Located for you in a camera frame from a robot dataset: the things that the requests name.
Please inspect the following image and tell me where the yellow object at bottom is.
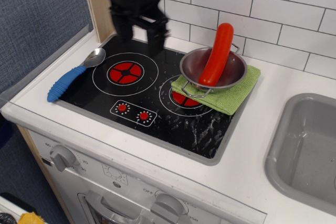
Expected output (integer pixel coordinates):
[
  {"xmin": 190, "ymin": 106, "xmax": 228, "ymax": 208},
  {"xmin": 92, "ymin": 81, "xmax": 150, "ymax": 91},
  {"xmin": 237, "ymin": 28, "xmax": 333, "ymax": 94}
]
[{"xmin": 18, "ymin": 212, "xmax": 45, "ymax": 224}]

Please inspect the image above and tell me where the grey right oven knob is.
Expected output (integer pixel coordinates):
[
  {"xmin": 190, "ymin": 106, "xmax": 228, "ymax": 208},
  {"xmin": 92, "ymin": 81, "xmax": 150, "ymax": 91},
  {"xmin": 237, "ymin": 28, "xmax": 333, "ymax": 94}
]
[{"xmin": 150, "ymin": 194, "xmax": 185, "ymax": 223}]

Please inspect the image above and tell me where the grey plastic sink basin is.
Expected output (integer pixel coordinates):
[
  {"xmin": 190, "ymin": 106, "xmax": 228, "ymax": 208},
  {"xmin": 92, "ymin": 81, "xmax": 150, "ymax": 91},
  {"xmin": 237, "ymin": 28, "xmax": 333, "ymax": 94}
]
[{"xmin": 265, "ymin": 93, "xmax": 335, "ymax": 215}]

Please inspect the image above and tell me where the grey oven knob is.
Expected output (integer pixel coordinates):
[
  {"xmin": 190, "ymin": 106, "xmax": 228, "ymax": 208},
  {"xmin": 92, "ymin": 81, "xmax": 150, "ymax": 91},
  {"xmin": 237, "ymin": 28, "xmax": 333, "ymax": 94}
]
[
  {"xmin": 50, "ymin": 145, "xmax": 76, "ymax": 172},
  {"xmin": 150, "ymin": 194, "xmax": 185, "ymax": 223}
]

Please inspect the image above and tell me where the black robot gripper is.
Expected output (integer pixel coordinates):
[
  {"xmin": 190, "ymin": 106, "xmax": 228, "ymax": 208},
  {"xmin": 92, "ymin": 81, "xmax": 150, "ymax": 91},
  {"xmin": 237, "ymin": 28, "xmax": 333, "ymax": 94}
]
[{"xmin": 110, "ymin": 0, "xmax": 169, "ymax": 56}]

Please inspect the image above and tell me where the small steel wok pan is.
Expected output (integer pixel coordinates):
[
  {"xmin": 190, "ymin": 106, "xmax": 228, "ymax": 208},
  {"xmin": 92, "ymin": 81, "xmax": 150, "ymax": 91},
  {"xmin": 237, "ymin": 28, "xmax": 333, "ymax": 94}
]
[{"xmin": 180, "ymin": 47, "xmax": 248, "ymax": 98}]

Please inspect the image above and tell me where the red toy sausage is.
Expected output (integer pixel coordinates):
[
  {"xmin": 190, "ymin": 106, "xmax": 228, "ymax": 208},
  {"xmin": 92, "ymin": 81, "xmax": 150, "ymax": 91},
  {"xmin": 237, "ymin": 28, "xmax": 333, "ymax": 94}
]
[{"xmin": 198, "ymin": 23, "xmax": 234, "ymax": 87}]

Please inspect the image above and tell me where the blue handled metal spoon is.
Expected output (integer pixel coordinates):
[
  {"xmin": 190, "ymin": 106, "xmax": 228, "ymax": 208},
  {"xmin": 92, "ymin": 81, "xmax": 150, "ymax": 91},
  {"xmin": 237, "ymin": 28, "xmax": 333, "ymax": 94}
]
[{"xmin": 47, "ymin": 48, "xmax": 106, "ymax": 102}]

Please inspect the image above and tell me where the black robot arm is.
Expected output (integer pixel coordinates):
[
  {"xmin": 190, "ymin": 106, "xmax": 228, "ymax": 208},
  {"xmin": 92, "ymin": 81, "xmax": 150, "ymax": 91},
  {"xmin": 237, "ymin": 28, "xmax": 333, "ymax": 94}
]
[{"xmin": 110, "ymin": 0, "xmax": 168, "ymax": 57}]

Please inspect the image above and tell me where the white toy oven front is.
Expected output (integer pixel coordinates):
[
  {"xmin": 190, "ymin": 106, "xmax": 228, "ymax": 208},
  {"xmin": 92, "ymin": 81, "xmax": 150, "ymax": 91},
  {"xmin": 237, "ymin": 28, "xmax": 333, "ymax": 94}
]
[{"xmin": 28, "ymin": 131, "xmax": 266, "ymax": 223}]

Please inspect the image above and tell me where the wooden side post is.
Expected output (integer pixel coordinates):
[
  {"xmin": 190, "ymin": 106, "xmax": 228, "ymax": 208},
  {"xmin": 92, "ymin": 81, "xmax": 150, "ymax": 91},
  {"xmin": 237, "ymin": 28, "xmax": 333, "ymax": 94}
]
[{"xmin": 80, "ymin": 0, "xmax": 123, "ymax": 44}]

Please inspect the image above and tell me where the grey left oven knob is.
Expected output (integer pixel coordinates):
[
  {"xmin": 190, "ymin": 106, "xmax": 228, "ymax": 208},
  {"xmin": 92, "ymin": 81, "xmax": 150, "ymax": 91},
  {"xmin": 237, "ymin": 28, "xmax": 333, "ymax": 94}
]
[{"xmin": 50, "ymin": 145, "xmax": 76, "ymax": 172}]

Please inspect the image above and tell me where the black toy stove top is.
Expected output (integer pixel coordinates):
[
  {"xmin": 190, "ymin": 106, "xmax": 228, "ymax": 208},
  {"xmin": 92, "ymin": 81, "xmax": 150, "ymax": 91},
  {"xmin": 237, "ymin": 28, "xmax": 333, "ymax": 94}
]
[{"xmin": 58, "ymin": 35, "xmax": 243, "ymax": 165}]

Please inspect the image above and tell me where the green microfiber cloth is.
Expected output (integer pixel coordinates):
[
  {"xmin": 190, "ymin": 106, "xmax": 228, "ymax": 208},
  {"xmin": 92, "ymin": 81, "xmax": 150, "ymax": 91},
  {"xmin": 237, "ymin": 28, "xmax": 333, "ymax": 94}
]
[{"xmin": 171, "ymin": 66, "xmax": 261, "ymax": 115}]

